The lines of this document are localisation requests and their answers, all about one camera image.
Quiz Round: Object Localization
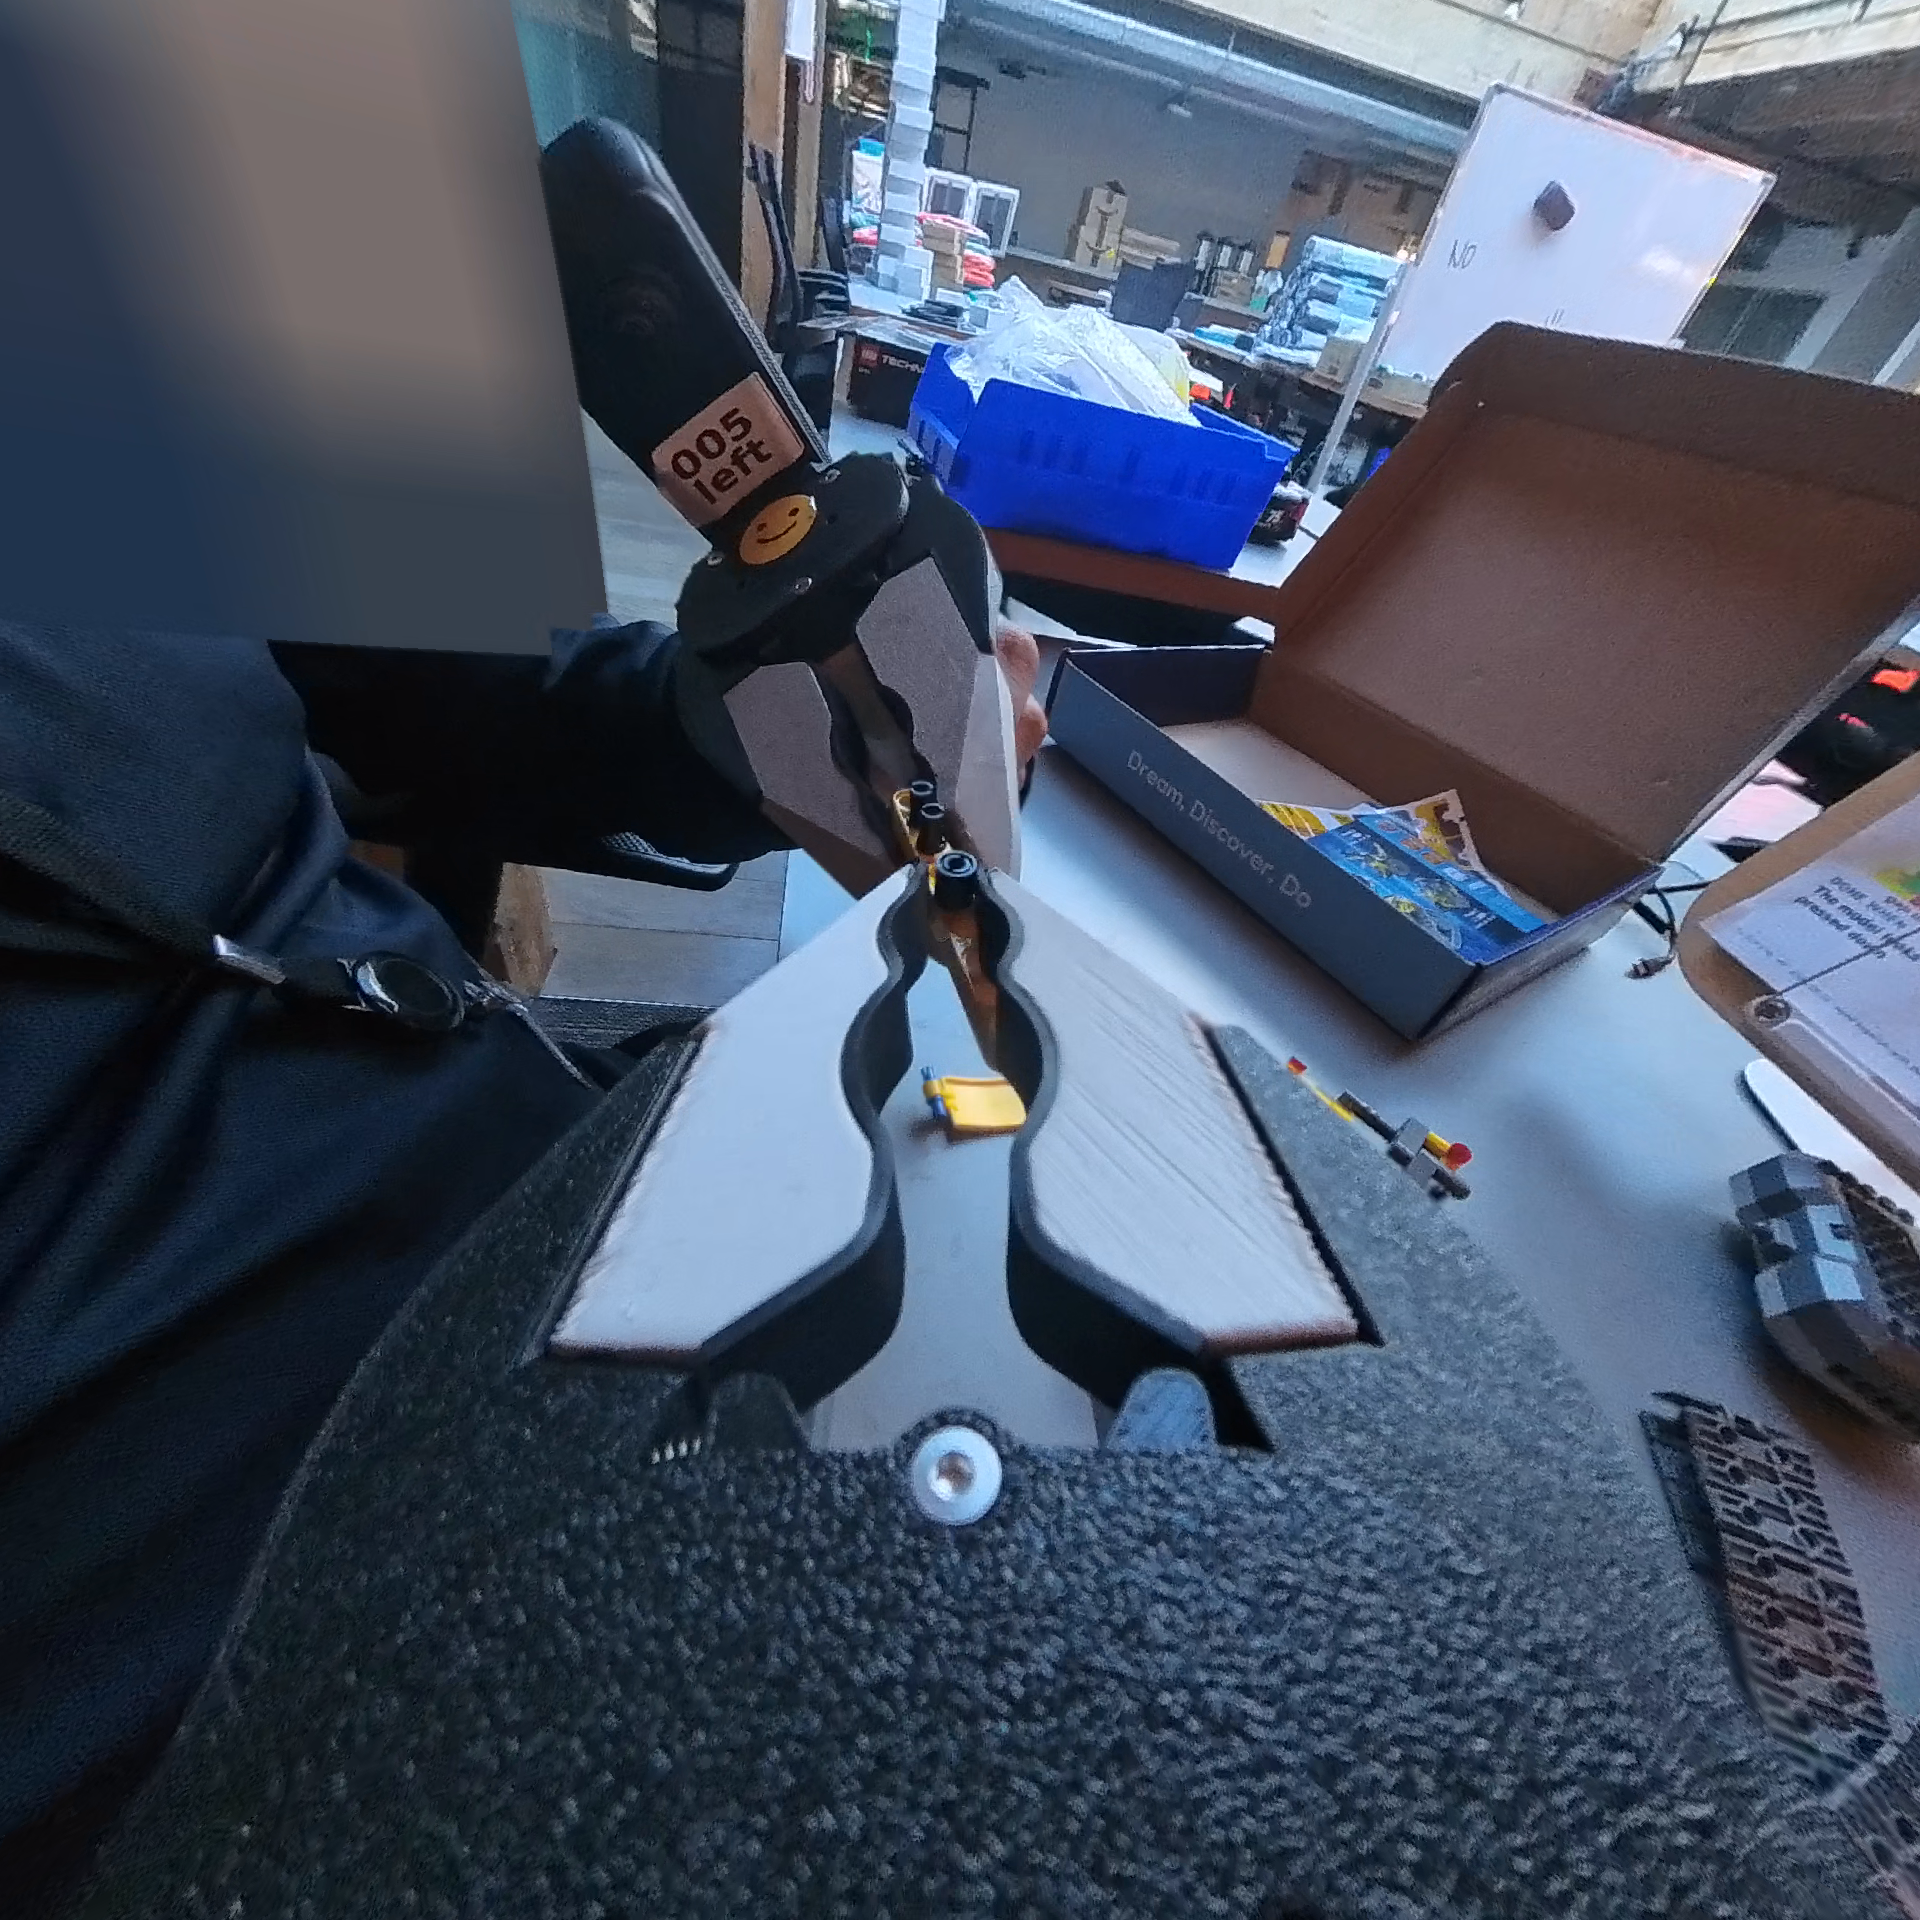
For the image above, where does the blue storage bin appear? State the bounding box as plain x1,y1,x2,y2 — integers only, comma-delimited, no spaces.
902,343,1301,570

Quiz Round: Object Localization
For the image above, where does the person's left forearm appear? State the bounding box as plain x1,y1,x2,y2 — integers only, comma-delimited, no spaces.
269,613,782,872

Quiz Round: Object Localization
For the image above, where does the grey tread track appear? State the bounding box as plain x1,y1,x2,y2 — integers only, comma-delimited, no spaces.
1681,1396,1901,1803
1641,1392,1725,1578

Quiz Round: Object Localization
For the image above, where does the black cable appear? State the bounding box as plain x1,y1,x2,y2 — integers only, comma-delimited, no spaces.
1625,863,1771,983

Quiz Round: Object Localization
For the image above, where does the clear plastic bag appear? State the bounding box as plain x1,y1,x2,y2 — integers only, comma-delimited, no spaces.
952,278,1202,429

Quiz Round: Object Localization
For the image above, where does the person's dark clothed body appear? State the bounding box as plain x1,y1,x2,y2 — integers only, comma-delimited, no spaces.
0,623,707,1920

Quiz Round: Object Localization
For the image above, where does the person's left hand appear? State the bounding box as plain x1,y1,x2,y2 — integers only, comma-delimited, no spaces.
995,623,1054,799

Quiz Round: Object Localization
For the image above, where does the whiteboard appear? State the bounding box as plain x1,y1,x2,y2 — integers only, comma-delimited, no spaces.
1371,83,1778,390

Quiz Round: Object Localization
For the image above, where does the colourful instruction booklet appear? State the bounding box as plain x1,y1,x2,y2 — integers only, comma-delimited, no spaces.
1258,785,1555,966

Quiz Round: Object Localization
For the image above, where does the wooden display board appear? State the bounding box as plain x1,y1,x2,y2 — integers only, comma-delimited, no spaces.
1677,785,1920,1142

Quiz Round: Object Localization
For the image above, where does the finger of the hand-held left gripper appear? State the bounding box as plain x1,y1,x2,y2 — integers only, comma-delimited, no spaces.
859,560,1028,886
719,659,912,903

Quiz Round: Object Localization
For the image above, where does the yellow scoop piece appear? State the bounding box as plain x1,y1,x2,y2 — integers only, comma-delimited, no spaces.
917,1069,1028,1142

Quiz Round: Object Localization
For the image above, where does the dark blue cardboard box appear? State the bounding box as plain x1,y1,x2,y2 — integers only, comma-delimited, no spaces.
1044,322,1920,1039

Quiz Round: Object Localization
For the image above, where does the printed instruction sheet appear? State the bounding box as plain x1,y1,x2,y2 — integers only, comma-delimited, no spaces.
1702,853,1920,1112

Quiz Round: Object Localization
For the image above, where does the brown side table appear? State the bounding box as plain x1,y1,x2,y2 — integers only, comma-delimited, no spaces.
984,516,1342,619

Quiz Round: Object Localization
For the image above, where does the black perforated brick model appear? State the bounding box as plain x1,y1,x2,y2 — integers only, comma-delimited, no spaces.
1285,1049,1479,1203

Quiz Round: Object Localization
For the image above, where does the grey desk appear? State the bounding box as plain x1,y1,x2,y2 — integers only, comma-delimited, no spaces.
779,733,1920,1696

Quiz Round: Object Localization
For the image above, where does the black drawstring with toggle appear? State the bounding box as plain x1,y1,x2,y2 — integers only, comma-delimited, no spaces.
0,785,585,1083

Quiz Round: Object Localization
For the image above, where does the yellow perforated beam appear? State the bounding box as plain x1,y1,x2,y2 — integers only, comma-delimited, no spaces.
885,780,1024,1098

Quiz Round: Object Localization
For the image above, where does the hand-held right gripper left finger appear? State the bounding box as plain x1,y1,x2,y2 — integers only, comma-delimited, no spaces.
552,865,922,1362

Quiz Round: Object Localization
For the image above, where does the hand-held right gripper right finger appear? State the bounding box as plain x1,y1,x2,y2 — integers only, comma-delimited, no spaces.
957,869,1382,1352

